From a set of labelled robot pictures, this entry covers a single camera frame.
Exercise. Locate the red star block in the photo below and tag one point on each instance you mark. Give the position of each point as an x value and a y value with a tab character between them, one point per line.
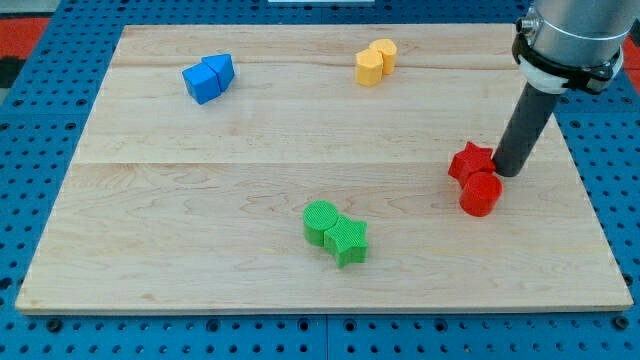
472	159

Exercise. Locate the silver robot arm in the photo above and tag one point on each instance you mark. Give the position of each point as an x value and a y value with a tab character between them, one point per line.
573	44

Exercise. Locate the green star block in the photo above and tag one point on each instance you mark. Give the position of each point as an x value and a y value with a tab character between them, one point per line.
346	241

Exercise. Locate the wooden board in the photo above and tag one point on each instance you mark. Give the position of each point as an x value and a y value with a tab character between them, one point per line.
170	207

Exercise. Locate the green cylinder block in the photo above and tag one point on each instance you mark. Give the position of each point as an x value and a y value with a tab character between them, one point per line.
318	217

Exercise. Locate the yellow hexagon block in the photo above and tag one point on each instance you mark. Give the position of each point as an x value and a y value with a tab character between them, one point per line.
369	67

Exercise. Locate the yellow heart block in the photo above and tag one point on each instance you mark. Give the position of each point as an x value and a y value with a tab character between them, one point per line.
388	50

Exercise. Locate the blue cube block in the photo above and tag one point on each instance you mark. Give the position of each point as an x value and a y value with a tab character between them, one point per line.
201	83

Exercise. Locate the blue triangle block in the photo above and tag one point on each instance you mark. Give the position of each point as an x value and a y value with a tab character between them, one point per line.
222	65

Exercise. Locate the red cylinder block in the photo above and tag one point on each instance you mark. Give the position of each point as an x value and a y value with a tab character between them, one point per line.
480	194

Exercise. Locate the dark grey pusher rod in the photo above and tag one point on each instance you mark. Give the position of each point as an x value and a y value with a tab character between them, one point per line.
529	118

